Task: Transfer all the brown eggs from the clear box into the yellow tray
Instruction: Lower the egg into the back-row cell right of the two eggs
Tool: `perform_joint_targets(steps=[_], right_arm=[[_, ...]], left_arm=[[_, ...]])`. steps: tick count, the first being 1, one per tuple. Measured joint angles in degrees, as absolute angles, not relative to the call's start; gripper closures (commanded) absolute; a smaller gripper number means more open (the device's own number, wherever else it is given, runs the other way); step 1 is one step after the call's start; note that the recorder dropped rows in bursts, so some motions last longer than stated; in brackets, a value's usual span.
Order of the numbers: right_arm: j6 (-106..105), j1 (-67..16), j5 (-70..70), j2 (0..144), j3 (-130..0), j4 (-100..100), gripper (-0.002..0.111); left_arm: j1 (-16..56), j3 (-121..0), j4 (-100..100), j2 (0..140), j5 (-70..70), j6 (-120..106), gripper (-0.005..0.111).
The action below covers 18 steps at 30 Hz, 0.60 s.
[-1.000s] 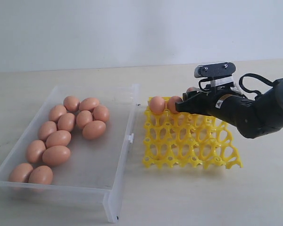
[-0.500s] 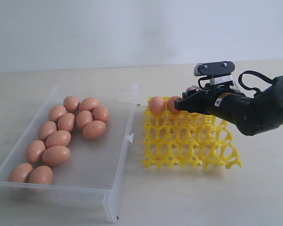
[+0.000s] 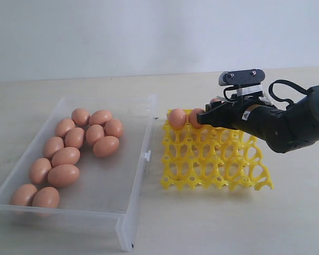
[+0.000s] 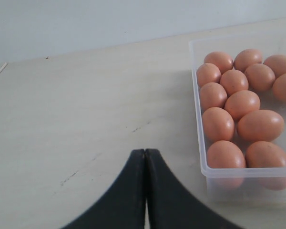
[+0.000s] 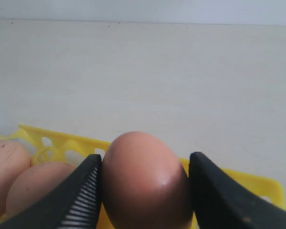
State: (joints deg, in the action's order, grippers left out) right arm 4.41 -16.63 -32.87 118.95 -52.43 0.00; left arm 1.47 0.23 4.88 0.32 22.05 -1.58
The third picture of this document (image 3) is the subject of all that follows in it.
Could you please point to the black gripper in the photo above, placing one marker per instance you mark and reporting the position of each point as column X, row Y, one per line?
column 245, row 115

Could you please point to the clear plastic tray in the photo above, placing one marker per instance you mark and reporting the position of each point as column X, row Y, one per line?
column 106, row 195

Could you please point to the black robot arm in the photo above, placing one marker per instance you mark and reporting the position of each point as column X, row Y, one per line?
column 282, row 130

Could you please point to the yellow plastic egg tray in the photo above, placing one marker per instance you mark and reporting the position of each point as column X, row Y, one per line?
column 211, row 156

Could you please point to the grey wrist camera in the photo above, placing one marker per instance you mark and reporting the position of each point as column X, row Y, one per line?
column 244, row 82

